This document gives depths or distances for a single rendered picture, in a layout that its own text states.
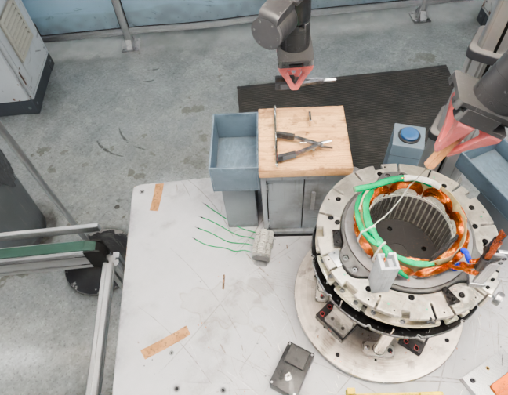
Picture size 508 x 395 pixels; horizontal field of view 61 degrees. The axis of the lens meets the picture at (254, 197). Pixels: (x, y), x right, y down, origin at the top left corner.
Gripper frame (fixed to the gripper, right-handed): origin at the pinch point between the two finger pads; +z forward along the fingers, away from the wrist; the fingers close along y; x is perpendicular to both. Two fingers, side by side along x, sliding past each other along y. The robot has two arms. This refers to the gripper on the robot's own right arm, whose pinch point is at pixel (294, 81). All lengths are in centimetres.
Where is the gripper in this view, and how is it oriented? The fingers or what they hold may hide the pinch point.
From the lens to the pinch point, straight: 92.4
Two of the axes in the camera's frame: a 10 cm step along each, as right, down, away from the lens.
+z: 0.7, 5.6, 8.2
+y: 0.1, 8.2, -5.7
